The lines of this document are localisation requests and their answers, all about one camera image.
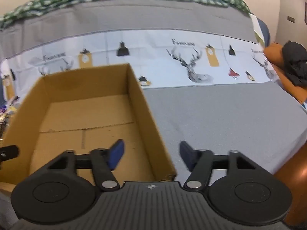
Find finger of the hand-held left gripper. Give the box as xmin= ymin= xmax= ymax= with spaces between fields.
xmin=0 ymin=145 xmax=19 ymax=160

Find brown cardboard box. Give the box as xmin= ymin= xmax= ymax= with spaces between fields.
xmin=0 ymin=63 xmax=177 ymax=192

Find grey deer-print sofa cover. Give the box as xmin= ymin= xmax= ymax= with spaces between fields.
xmin=0 ymin=0 xmax=307 ymax=180

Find white olive checked cloth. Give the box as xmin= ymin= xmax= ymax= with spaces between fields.
xmin=249 ymin=13 xmax=265 ymax=46

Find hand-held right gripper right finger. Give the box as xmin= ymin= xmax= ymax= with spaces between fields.
xmin=180 ymin=140 xmax=262 ymax=191

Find blue sofa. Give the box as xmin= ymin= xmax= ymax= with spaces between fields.
xmin=259 ymin=19 xmax=271 ymax=46

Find pile of snack packets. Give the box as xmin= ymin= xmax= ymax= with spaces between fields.
xmin=0 ymin=96 xmax=20 ymax=139

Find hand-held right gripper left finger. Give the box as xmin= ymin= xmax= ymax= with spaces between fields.
xmin=48 ymin=139 xmax=125 ymax=192

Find black garment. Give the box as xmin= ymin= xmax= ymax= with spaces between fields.
xmin=282 ymin=41 xmax=307 ymax=88

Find orange cushion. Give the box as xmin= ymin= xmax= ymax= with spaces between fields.
xmin=264 ymin=42 xmax=307 ymax=104

